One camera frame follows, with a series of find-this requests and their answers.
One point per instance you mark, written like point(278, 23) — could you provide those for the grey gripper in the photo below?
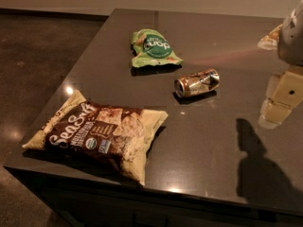
point(292, 42)

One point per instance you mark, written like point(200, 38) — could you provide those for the orange soda can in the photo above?
point(197, 83)

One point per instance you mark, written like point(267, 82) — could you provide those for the green chip bag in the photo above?
point(152, 48)

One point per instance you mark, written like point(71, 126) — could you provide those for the brown sea salt chip bag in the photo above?
point(121, 135)

